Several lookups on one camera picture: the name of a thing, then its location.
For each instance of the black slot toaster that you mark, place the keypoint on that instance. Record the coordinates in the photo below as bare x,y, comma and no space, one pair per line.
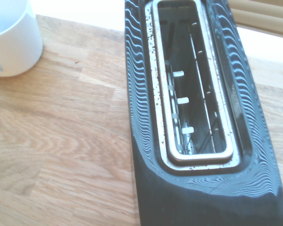
202,188

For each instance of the white round container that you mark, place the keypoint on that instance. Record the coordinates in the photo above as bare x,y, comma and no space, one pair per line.
16,42

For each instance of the beige slatted blind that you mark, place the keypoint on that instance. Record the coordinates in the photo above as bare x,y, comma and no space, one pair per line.
261,14

